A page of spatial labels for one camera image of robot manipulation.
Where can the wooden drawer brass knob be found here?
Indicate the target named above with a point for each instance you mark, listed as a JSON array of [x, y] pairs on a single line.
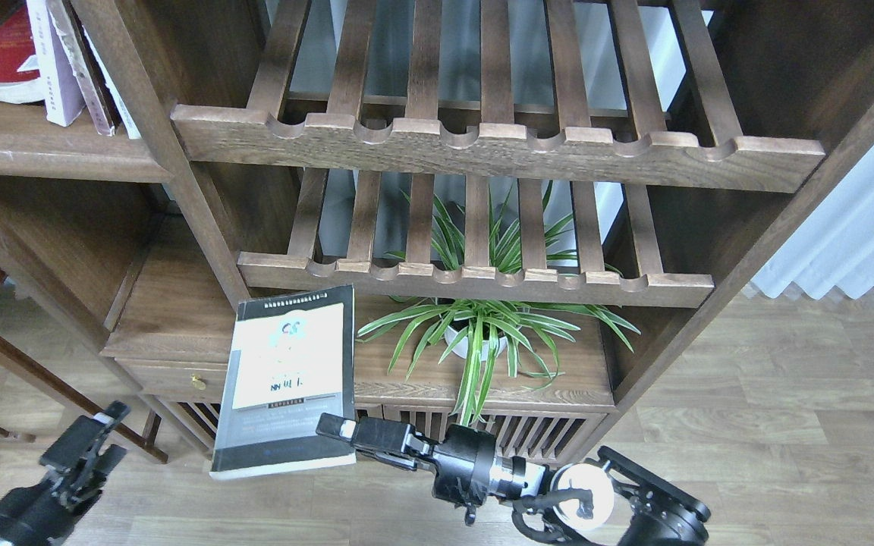
[[178, 381]]

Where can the green spider plant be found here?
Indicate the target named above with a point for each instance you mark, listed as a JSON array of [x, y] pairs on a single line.
[[487, 332]]

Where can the white lilac book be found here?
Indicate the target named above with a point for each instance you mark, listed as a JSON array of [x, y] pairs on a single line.
[[63, 99]]

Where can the red paperback book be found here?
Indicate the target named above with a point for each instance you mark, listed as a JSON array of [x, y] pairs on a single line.
[[20, 82]]

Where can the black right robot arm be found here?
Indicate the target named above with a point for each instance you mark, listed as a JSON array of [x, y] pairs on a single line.
[[549, 506]]

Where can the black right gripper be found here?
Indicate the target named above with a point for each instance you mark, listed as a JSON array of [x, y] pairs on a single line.
[[466, 464]]

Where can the black green cover book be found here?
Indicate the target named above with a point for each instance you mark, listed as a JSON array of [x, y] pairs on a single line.
[[291, 360]]

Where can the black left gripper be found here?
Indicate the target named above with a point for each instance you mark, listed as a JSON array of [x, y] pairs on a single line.
[[76, 471]]

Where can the white curtain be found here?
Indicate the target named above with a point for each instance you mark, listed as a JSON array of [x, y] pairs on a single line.
[[833, 250]]

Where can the slatted cabinet door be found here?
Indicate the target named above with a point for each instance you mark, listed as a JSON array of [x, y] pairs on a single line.
[[201, 418], [550, 437]]

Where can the left slatted cabinet door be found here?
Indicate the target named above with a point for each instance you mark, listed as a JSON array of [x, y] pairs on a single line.
[[201, 418]]

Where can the worn brown upright book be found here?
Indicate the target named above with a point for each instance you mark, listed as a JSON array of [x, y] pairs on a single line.
[[85, 68]]

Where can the dark wooden bookshelf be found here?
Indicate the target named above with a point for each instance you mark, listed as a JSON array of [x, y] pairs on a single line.
[[687, 138]]

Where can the right slatted cabinet door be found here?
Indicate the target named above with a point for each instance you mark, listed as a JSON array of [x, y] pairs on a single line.
[[550, 437]]

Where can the white upright book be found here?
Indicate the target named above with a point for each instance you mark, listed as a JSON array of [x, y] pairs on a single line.
[[124, 114]]

